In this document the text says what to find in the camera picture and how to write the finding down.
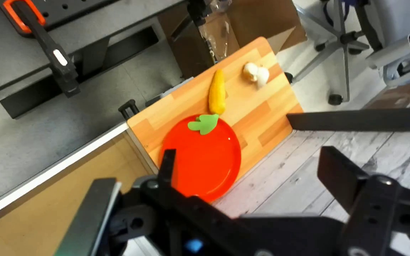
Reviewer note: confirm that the grey wood-look backsplash panel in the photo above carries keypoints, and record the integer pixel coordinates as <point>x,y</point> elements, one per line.
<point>356,157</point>

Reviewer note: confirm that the wooden cutting board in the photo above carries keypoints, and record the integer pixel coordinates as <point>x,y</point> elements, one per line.
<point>262,114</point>

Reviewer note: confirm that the brown cardboard box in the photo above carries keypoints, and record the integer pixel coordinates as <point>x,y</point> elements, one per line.
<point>256,16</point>

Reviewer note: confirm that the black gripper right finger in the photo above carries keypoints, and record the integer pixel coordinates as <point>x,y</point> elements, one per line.
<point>380,214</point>

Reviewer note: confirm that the red round plate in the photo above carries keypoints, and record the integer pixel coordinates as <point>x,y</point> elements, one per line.
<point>205,161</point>

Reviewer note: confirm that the grey office chair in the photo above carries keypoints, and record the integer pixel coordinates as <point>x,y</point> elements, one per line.
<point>398,23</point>

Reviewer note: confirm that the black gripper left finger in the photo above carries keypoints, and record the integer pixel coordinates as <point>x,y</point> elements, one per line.
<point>166,214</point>

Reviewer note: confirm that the white stuffed mushroom toy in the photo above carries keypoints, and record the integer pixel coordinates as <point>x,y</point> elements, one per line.
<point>255,73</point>

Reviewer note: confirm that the black orange bar clamp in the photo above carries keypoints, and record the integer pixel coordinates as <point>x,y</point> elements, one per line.
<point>52,52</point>

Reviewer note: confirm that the yellow stuffed carrot green leaves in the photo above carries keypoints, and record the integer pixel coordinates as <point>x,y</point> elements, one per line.
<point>216,95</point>

